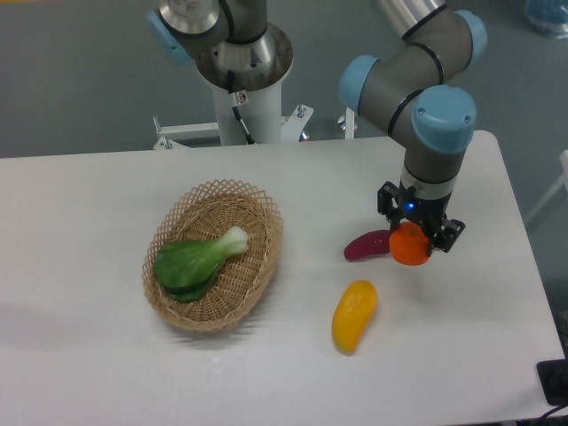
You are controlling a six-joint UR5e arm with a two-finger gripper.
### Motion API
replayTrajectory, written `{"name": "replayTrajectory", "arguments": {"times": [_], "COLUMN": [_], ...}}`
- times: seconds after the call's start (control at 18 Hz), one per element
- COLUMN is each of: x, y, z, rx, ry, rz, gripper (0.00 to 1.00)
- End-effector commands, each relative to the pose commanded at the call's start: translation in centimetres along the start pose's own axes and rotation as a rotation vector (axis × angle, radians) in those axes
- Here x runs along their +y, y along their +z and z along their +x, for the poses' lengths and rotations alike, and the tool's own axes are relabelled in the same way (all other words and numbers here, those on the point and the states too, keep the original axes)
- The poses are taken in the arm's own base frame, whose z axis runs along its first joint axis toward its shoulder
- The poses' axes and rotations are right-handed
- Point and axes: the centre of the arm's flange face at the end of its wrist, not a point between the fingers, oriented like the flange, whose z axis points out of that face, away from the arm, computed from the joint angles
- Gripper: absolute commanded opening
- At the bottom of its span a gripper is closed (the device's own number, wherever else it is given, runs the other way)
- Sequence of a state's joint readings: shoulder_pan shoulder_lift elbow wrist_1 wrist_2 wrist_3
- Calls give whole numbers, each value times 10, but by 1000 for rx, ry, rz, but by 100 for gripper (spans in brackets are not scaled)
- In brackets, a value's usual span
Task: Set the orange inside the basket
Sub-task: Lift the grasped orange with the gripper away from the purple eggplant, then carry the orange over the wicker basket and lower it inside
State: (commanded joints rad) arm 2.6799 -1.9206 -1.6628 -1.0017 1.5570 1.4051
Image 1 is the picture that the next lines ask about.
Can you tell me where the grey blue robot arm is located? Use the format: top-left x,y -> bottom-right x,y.
146,1 -> 487,252

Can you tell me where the orange fruit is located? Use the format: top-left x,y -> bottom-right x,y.
389,222 -> 430,266

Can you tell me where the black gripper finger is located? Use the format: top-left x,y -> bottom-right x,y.
377,181 -> 402,231
425,217 -> 466,256

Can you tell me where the yellow mango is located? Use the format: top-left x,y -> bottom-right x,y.
331,280 -> 379,355

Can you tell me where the green bok choy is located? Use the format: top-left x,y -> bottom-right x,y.
153,226 -> 249,304

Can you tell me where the white frame at right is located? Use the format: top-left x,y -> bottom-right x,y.
524,150 -> 567,233

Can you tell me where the black device at table edge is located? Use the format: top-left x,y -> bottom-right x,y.
536,359 -> 567,406

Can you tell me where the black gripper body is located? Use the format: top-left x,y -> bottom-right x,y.
397,179 -> 452,229

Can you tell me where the woven wicker basket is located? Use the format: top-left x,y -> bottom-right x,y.
142,180 -> 283,333

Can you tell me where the purple sweet potato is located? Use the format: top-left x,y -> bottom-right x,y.
343,230 -> 391,262

